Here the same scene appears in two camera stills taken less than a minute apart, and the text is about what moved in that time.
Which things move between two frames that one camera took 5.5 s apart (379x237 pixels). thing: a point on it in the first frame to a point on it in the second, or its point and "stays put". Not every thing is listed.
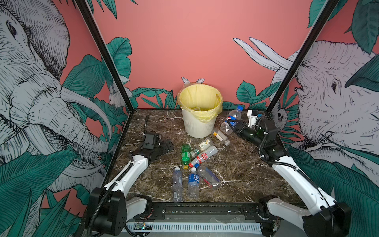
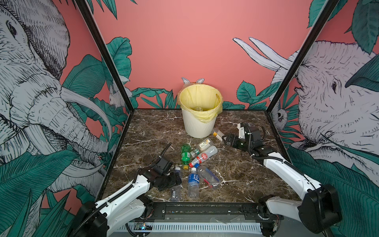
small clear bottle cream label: (205, 143) stays put
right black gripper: (243, 128) to (235, 140)
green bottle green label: (185, 155) stays put
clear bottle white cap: (177, 182) stays put
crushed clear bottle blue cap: (208, 177) stays put
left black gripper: (165, 148) to (175, 180)
